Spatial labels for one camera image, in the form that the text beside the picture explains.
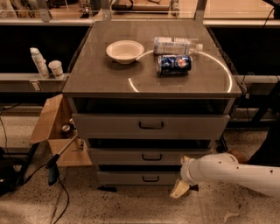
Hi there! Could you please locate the grey drawer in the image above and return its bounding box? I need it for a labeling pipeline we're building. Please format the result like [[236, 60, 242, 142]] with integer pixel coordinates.
[[87, 148, 213, 165], [97, 171, 179, 186], [73, 113, 229, 140]]

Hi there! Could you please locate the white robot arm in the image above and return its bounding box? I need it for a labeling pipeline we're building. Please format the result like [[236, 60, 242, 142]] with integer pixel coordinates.
[[170, 153, 280, 199]]

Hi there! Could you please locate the grey bottom drawer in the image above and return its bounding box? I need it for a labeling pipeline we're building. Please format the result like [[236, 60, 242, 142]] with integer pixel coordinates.
[[97, 171, 179, 186]]

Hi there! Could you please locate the grey drawer cabinet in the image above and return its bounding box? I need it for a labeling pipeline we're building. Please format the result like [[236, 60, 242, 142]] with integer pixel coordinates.
[[63, 21, 241, 173]]

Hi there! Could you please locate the grey top drawer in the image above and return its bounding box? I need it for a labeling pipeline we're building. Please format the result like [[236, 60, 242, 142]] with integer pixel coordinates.
[[73, 113, 229, 140]]

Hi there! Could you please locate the open cardboard box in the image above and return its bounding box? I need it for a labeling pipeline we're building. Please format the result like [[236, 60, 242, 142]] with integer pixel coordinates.
[[30, 94, 92, 166]]

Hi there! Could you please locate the brown shoe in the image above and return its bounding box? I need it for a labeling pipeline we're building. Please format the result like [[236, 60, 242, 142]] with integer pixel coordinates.
[[229, 150, 248, 165]]

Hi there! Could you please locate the dark trouser leg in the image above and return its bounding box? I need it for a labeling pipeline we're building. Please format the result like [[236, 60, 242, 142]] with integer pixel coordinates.
[[248, 119, 280, 167]]

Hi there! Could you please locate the blue soda can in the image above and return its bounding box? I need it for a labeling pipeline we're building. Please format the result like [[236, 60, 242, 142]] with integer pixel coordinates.
[[157, 55, 192, 77]]

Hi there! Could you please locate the clear plastic water bottle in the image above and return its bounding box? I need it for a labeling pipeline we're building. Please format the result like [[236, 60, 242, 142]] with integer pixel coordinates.
[[153, 37, 203, 55]]

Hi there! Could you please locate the white paper bowl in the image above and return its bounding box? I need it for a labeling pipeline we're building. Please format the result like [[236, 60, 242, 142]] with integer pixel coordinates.
[[106, 40, 144, 64]]

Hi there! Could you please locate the metal can in box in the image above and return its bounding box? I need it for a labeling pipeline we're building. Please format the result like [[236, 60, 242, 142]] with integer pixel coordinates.
[[60, 124, 73, 138]]

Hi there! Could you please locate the white spray bottle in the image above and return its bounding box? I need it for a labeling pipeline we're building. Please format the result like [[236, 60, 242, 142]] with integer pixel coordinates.
[[30, 47, 50, 79]]

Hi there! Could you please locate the black floor cable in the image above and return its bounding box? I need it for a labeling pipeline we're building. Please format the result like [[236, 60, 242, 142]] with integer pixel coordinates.
[[51, 176, 71, 224]]

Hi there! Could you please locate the grabber tool with handle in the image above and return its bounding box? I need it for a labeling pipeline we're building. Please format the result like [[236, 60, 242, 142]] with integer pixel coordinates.
[[45, 134, 78, 186]]

